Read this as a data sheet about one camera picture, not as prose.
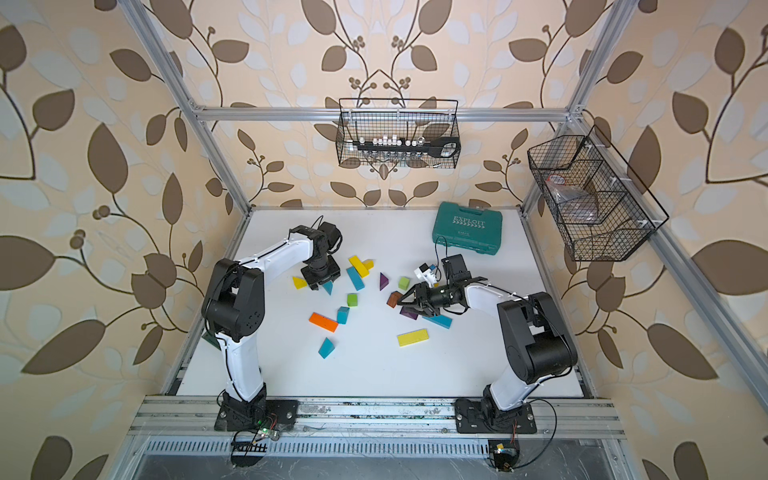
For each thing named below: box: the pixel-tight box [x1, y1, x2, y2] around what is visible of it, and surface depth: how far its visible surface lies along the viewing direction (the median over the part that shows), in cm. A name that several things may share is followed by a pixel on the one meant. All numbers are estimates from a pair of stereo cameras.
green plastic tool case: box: [432, 201, 503, 255], surface depth 110 cm
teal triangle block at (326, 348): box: [318, 337, 335, 359], surface depth 86 cm
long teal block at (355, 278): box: [346, 266, 365, 291], surface depth 102 cm
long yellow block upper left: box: [348, 255, 370, 278], surface depth 104 cm
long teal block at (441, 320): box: [422, 313, 453, 329], surface depth 92 cm
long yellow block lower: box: [397, 328, 430, 347], surface depth 90 cm
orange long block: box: [308, 312, 339, 333], surface depth 93 cm
